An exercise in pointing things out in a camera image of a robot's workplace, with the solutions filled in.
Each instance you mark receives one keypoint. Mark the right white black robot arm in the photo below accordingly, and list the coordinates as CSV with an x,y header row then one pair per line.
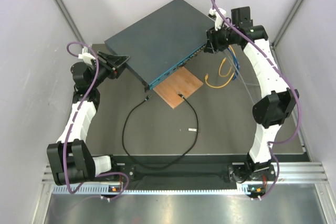
x,y
277,99

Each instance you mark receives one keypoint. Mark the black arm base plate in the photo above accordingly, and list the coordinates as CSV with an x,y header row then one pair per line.
x,y
181,172

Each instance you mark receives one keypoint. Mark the white slotted cable duct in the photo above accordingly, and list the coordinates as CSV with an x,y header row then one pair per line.
x,y
115,188

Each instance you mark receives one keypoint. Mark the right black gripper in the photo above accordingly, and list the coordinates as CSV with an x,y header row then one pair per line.
x,y
212,42

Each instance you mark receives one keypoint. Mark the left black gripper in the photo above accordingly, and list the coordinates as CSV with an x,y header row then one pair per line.
x,y
118,61

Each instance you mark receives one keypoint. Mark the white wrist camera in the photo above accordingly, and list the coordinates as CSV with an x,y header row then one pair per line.
x,y
214,14
86,57

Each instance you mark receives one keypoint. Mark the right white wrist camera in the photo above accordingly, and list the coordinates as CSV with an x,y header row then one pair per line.
x,y
214,14

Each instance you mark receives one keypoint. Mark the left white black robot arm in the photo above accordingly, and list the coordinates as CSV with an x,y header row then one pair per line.
x,y
69,158

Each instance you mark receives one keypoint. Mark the wooden board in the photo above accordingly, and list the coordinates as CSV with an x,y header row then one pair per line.
x,y
182,81

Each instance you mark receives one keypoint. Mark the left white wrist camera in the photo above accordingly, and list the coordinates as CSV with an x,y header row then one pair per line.
x,y
86,57

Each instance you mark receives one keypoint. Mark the dark blue network switch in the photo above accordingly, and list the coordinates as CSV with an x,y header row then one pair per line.
x,y
162,41

